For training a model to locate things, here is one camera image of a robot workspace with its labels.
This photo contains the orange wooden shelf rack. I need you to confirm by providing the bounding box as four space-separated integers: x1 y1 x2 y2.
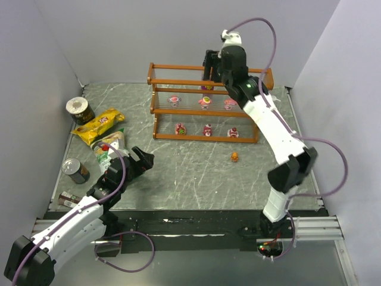
147 63 260 144

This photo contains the orange bear toy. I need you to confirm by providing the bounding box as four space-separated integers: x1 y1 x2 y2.
230 152 239 163

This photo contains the yellow chips bag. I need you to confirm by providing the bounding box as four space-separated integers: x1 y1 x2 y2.
71 108 125 145

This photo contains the black paper cup white lid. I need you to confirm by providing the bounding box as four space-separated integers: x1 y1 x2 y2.
65 97 95 125

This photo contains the purple cable loop front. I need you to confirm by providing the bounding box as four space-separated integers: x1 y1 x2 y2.
94 231 155 273

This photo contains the green Chuba chips bag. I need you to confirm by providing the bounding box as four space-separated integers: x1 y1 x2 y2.
90 128 126 173

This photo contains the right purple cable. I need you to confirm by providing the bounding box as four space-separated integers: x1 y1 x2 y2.
229 17 349 260

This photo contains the dark soda can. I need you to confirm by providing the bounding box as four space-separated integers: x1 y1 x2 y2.
61 158 90 184

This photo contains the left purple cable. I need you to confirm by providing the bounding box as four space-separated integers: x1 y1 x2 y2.
11 142 126 285

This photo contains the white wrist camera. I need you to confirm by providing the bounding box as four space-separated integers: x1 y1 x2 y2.
98 140 129 158
217 30 242 58

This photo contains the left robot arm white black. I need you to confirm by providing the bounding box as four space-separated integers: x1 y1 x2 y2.
4 147 155 285

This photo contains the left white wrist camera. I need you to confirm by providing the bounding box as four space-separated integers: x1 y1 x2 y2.
98 140 129 158

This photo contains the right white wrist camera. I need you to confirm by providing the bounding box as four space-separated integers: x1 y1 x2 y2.
217 30 242 58

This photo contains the brown chocolate bar wrapper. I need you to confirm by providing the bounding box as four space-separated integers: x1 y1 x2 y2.
58 192 82 209

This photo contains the beige lotion pump bottle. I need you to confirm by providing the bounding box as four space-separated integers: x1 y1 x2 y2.
271 95 281 102

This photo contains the purple spray can black cap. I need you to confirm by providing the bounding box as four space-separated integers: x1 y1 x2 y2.
201 50 217 98

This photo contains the pink bear yellow hat toy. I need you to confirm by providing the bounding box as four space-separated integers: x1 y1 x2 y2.
198 96 212 110

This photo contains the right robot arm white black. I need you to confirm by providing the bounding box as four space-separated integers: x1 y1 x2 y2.
202 46 317 235

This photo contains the pink bear strawberry hat toy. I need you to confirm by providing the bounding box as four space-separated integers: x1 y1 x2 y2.
202 124 212 137

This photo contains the pink bear blue glasses toy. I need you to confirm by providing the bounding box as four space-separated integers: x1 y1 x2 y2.
224 99 237 110

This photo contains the small electronics board with leds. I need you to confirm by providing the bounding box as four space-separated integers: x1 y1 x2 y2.
257 238 284 262

